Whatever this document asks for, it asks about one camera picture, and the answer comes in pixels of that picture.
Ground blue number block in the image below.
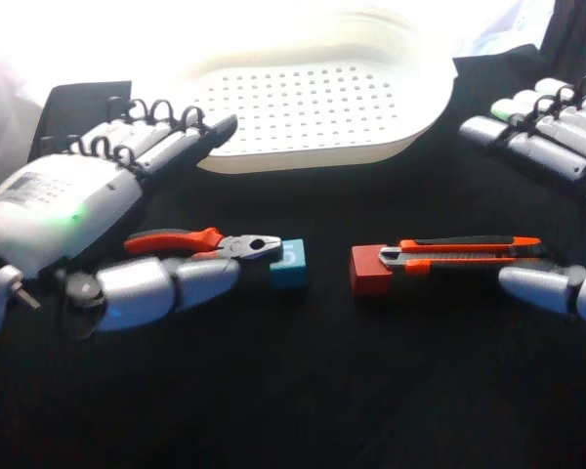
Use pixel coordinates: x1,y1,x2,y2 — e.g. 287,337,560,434
269,237,308,295

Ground black box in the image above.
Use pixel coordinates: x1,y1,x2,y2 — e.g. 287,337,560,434
27,80,134,163

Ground orange-handled pliers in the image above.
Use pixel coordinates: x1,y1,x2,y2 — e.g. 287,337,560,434
123,226,283,264

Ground orange black utility knife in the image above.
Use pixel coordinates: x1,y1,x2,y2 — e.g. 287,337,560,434
377,234,551,276

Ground red block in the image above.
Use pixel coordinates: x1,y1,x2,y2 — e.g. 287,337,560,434
350,243,395,298

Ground black table cloth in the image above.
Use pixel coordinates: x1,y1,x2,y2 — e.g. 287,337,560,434
0,43,586,469

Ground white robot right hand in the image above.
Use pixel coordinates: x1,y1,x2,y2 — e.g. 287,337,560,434
458,72,586,329

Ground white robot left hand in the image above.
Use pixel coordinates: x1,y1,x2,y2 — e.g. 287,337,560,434
0,97,243,339

